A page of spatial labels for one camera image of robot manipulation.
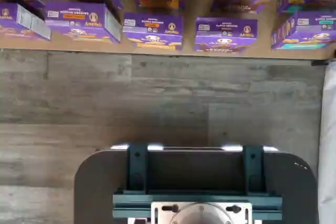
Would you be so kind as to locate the round silver robot arm base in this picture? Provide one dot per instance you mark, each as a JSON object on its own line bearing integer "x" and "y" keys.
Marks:
{"x": 199, "y": 214}

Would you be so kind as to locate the wooden shelf board with purple boxes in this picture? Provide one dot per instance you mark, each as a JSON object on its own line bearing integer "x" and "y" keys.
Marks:
{"x": 162, "y": 54}

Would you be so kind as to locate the silver mounting plate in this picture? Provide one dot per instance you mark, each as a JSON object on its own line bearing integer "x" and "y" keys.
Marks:
{"x": 157, "y": 213}

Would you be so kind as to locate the teal metal base frame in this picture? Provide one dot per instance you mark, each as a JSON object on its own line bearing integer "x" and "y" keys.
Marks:
{"x": 136, "y": 166}

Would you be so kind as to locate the dark grey robot base plate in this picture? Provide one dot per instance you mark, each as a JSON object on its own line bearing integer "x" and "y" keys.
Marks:
{"x": 97, "y": 182}

